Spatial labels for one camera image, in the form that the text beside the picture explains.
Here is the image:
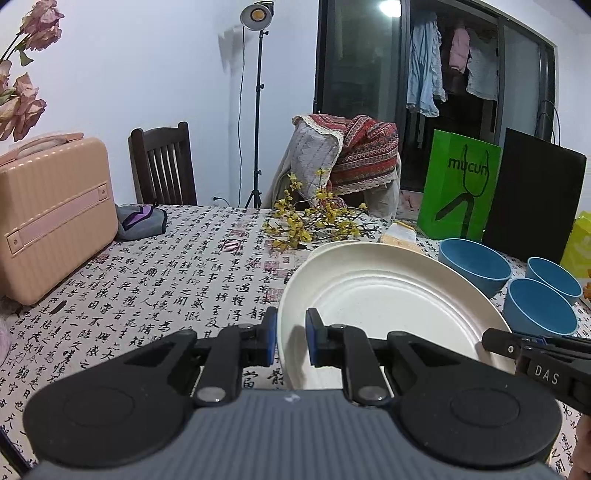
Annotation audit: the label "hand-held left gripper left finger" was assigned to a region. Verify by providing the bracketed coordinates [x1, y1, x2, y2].
[124, 307, 279, 409]

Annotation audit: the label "white quilted cushion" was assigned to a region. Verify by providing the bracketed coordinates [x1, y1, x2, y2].
[272, 115, 345, 209]

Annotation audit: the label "hanging pink garment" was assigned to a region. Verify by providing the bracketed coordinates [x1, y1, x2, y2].
[450, 27, 472, 75]

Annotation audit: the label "blue bowl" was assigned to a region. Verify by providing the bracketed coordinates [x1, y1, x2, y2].
[502, 278, 579, 337]
[438, 238, 512, 299]
[525, 257, 583, 306]

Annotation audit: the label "hanging blue garment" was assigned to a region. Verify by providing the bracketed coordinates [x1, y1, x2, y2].
[406, 11, 447, 119]

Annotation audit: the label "yellow white knit glove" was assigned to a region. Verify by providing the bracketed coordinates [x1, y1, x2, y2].
[379, 220, 419, 246]

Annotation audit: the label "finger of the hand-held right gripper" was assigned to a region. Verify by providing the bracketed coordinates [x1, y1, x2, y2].
[481, 328, 533, 359]

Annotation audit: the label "yellow flower branch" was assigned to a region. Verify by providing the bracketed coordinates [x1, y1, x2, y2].
[262, 168, 378, 250]

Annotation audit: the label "black paper bag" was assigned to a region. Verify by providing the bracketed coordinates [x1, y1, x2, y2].
[482, 99, 587, 264]

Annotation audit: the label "yellow-green snack box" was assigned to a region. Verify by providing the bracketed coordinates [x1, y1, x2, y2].
[561, 211, 591, 280]

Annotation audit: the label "hanging white garment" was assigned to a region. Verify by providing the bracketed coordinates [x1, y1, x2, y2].
[466, 34, 500, 102]

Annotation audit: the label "calligraphy printed tablecloth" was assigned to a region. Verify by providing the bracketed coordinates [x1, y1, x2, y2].
[0, 204, 591, 480]

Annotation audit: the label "pink hard-shell suitcase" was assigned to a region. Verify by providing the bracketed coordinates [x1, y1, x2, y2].
[0, 133, 120, 306]

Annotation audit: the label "green paper bag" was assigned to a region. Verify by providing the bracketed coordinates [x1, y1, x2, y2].
[417, 129, 502, 241]

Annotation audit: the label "dark wooden chair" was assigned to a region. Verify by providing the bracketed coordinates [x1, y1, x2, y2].
[128, 121, 198, 206]

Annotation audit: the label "dark sliding glass door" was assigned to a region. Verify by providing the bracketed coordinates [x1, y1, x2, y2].
[314, 0, 557, 195]

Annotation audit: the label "grey purple pouch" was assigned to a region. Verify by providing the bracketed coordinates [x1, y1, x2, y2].
[115, 203, 168, 241]

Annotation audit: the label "studio light on stand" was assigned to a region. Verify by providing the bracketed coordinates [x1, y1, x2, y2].
[239, 0, 276, 210]

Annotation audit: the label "chair with patterned blanket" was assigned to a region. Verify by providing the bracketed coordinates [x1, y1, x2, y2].
[305, 113, 400, 195]

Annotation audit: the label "dried pink flowers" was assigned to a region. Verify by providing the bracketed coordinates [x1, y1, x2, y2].
[0, 0, 66, 142]

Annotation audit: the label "beige armchair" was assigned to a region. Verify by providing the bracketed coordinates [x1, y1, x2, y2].
[360, 178, 399, 220]

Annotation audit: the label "cream ridged plate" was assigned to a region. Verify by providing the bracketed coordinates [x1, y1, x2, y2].
[307, 239, 422, 265]
[277, 242, 517, 391]

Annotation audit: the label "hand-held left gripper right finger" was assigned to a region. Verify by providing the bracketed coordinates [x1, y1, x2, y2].
[305, 308, 456, 409]

